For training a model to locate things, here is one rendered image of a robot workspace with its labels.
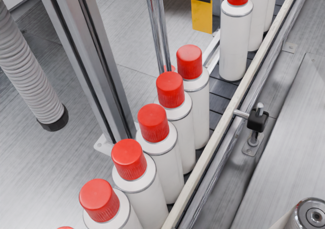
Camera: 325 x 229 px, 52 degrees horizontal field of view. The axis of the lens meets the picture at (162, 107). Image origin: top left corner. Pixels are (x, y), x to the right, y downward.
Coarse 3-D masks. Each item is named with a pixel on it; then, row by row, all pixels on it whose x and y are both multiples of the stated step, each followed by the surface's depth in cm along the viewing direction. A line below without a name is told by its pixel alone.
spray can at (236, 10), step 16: (224, 0) 54; (240, 0) 51; (224, 16) 54; (240, 16) 53; (224, 32) 56; (240, 32) 55; (224, 48) 59; (240, 48) 58; (224, 64) 62; (240, 64) 61; (224, 80) 65
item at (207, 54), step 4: (220, 28) 63; (216, 36) 62; (212, 40) 61; (216, 40) 61; (212, 44) 60; (216, 44) 60; (208, 48) 60; (212, 48) 60; (216, 48) 61; (204, 52) 59; (208, 52) 59; (212, 52) 60; (204, 56) 59; (208, 56) 59; (204, 60) 58; (208, 60) 60; (204, 64) 58
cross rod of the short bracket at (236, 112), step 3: (234, 111) 57; (237, 111) 57; (240, 111) 57; (234, 114) 57; (237, 114) 57; (240, 114) 57; (243, 114) 56; (246, 114) 56; (249, 114) 56; (240, 117) 57; (243, 117) 57; (246, 117) 56
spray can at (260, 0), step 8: (256, 0) 59; (264, 0) 60; (256, 8) 61; (264, 8) 61; (256, 16) 62; (264, 16) 63; (256, 24) 63; (264, 24) 65; (256, 32) 65; (256, 40) 67; (248, 48) 68; (256, 48) 69
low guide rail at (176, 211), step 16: (288, 0) 73; (272, 32) 67; (256, 64) 62; (240, 96) 58; (224, 112) 57; (224, 128) 55; (208, 144) 53; (208, 160) 53; (192, 176) 50; (192, 192) 50; (176, 208) 47
